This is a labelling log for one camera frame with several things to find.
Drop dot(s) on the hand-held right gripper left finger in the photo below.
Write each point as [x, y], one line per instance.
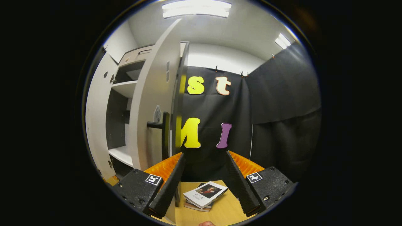
[169, 191]

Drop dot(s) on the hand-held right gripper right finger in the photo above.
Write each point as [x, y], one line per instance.
[240, 185]

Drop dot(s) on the grey cabinet door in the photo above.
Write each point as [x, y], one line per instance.
[150, 91]
[97, 125]

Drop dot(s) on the grey cabinet shelf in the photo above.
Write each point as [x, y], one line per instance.
[125, 88]
[121, 155]

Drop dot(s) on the grey cabinet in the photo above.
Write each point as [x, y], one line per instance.
[117, 125]

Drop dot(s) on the grey cabinet drawer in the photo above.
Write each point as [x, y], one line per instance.
[132, 56]

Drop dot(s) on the white portrait book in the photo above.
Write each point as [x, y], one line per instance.
[196, 199]

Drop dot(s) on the brown book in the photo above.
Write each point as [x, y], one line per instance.
[196, 208]

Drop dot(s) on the black backdrop cloth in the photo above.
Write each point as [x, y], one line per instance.
[276, 94]

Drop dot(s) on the small ceiling light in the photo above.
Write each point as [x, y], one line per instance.
[282, 41]

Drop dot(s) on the large ceiling light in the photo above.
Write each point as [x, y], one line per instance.
[196, 8]

